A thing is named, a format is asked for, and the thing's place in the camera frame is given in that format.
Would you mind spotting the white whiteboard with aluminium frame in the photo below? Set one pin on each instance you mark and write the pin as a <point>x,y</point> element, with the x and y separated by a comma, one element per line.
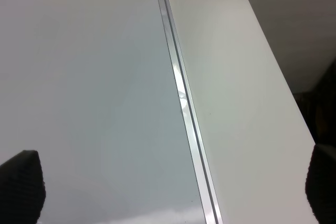
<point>99,89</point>

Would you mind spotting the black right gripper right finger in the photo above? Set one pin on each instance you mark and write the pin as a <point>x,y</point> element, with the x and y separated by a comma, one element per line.
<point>320,183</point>

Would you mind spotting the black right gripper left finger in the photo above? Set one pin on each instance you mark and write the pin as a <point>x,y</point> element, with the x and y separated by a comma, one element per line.
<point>23,191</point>

